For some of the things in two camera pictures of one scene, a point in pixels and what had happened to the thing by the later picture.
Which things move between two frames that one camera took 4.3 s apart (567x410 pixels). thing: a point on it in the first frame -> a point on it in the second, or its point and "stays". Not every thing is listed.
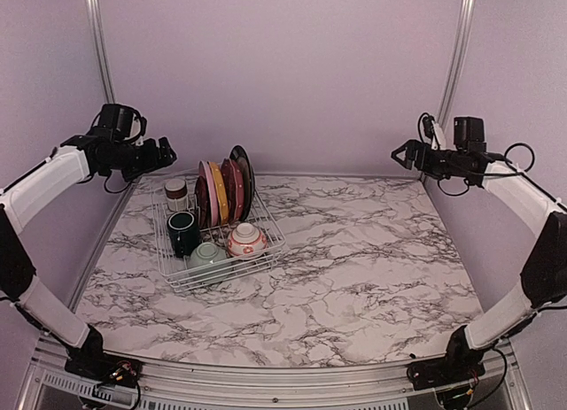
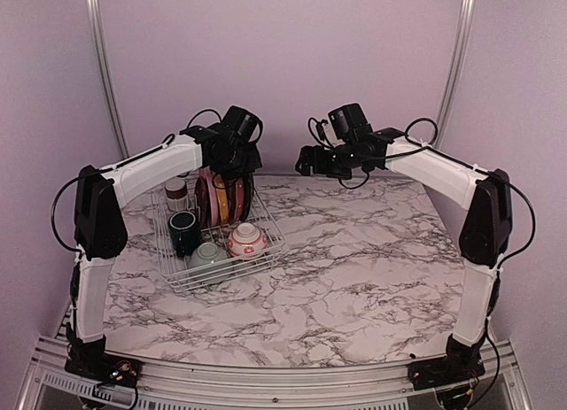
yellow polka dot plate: [220, 191] stays
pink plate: [205, 171] stays
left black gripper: [152, 159] -> [254, 161]
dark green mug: [184, 232] stays
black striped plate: [240, 155] stays
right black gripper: [421, 163] -> [321, 166]
